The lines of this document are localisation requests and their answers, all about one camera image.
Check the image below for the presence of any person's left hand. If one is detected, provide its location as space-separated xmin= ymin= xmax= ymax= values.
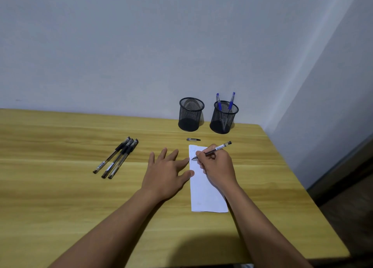
xmin=141 ymin=148 xmax=195 ymax=203

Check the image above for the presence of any person's right hand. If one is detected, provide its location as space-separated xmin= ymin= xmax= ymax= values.
xmin=195 ymin=144 xmax=240 ymax=194

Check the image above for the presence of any white paper sheet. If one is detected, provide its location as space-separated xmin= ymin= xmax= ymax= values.
xmin=188 ymin=144 xmax=229 ymax=213

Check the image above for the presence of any black gel pen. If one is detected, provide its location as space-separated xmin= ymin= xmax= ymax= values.
xmin=93 ymin=136 xmax=131 ymax=174
xmin=191 ymin=141 xmax=233 ymax=161
xmin=108 ymin=139 xmax=139 ymax=180
xmin=101 ymin=138 xmax=134 ymax=179

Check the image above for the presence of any person's right forearm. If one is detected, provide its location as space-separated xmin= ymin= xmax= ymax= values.
xmin=224 ymin=183 xmax=314 ymax=268

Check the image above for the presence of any person's left forearm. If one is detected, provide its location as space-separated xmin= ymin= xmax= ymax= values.
xmin=48 ymin=189 xmax=164 ymax=268

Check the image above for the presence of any black mesh pen holder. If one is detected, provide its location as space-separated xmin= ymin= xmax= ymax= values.
xmin=209 ymin=101 xmax=239 ymax=134
xmin=178 ymin=97 xmax=205 ymax=132

